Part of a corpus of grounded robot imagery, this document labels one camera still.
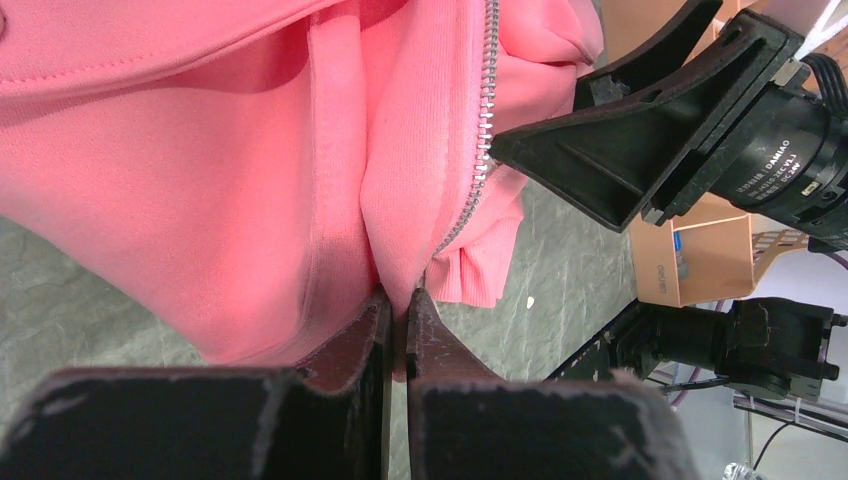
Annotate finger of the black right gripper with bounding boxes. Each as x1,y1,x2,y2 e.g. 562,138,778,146
488,13,806,234
574,1,723,110

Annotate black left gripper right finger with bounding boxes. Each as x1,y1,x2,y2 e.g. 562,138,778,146
406,289,699,479

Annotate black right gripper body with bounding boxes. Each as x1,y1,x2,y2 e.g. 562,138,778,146
645,0,848,253

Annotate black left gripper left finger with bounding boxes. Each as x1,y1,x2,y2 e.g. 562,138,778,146
1,292,392,479

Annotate pink zip-up jacket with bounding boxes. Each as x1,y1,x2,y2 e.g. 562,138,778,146
1,1,603,365

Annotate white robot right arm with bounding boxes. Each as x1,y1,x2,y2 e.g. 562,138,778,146
489,1,847,400

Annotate orange plastic desk organizer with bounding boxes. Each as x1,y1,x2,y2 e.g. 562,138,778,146
629,0,808,307

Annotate blue capped item in organizer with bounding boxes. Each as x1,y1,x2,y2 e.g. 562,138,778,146
673,231,689,281

